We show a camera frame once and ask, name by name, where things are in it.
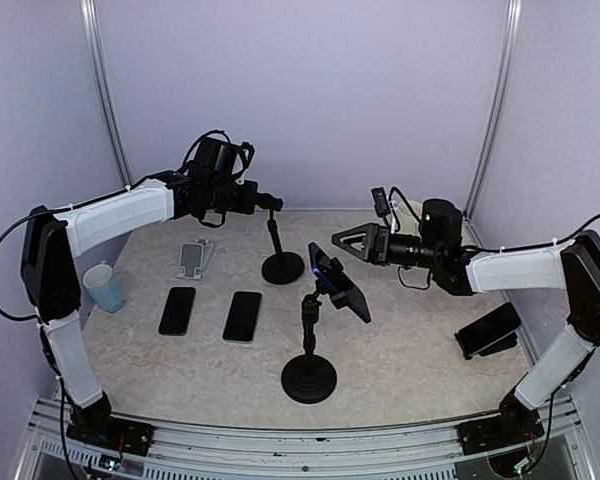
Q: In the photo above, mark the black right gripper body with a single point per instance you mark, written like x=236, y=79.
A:
x=383, y=257

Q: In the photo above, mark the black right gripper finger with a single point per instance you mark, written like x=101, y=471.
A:
x=357, y=233
x=354, y=246

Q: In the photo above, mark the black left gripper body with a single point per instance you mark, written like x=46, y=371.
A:
x=246, y=203

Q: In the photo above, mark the blue phone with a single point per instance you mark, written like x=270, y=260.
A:
x=332, y=280

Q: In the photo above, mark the black round stand base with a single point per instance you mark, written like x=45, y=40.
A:
x=283, y=267

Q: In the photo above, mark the black phone with silver back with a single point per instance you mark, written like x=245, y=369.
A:
x=242, y=317

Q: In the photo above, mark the black front stand with pole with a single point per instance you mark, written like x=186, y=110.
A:
x=309, y=378

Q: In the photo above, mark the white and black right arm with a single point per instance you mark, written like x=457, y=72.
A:
x=569, y=266

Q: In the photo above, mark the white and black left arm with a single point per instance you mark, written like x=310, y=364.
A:
x=209, y=180

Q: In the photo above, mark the white folding phone stand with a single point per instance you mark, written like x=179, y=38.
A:
x=194, y=258

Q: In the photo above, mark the black folding phone stand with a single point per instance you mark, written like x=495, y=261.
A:
x=497, y=345

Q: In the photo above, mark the white ceramic mug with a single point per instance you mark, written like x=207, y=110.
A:
x=407, y=217

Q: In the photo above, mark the light blue plastic cup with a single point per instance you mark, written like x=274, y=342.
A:
x=103, y=287

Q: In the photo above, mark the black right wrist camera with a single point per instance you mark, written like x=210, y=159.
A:
x=381, y=206

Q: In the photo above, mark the left aluminium frame post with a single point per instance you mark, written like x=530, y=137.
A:
x=97, y=59

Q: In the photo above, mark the aluminium frame post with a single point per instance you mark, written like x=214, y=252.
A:
x=496, y=110
x=97, y=59

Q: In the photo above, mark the right aluminium frame post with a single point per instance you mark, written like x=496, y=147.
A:
x=496, y=110

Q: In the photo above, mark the aluminium front rail base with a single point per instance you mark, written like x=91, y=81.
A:
x=177, y=450

